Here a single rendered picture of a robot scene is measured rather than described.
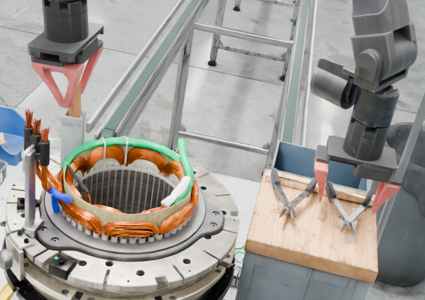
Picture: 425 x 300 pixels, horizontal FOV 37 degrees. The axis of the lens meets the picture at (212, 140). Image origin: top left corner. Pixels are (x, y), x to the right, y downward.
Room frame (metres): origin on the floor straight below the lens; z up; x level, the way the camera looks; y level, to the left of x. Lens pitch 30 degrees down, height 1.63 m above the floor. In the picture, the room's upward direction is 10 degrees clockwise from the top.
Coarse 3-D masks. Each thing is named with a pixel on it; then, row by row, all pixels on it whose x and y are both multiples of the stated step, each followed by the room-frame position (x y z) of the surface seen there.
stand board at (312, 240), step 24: (264, 192) 0.84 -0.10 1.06; (288, 192) 0.85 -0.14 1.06; (360, 192) 0.89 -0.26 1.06; (264, 216) 0.78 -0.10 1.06; (288, 216) 0.79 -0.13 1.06; (312, 216) 0.80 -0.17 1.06; (336, 216) 0.81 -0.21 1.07; (360, 216) 0.82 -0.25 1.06; (264, 240) 0.72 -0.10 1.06; (288, 240) 0.73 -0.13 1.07; (312, 240) 0.74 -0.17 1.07; (336, 240) 0.75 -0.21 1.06; (360, 240) 0.76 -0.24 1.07; (312, 264) 0.70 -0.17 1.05; (336, 264) 0.70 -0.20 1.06; (360, 264) 0.70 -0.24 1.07
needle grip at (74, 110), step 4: (76, 92) 0.77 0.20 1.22; (80, 92) 0.78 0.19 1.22; (76, 96) 0.77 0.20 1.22; (80, 96) 0.78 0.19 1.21; (76, 100) 0.77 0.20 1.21; (80, 100) 0.78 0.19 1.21; (72, 104) 0.77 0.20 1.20; (76, 104) 0.77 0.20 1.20; (80, 104) 0.78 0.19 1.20; (72, 108) 0.77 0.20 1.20; (76, 108) 0.77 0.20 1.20; (80, 108) 0.78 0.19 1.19; (72, 112) 0.77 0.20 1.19; (76, 112) 0.77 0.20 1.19; (80, 112) 0.78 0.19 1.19; (72, 116) 0.77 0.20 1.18; (76, 116) 0.77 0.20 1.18
